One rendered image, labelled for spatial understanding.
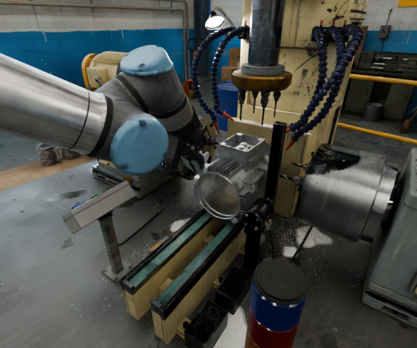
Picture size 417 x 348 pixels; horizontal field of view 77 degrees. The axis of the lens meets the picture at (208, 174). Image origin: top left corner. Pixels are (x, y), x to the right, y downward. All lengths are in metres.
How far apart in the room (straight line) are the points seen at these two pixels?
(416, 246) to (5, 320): 1.01
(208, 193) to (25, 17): 5.59
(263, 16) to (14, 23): 5.55
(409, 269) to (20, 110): 0.80
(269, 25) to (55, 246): 0.96
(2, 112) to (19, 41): 5.78
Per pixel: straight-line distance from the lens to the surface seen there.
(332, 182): 0.74
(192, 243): 0.83
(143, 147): 0.39
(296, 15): 1.02
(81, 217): 0.70
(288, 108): 1.06
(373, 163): 0.78
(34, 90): 0.36
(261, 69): 0.80
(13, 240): 1.18
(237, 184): 0.72
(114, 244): 0.82
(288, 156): 0.97
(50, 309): 0.90
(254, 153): 0.81
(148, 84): 0.53
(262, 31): 0.82
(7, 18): 6.10
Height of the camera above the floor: 1.46
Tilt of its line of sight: 30 degrees down
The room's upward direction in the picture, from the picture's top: straight up
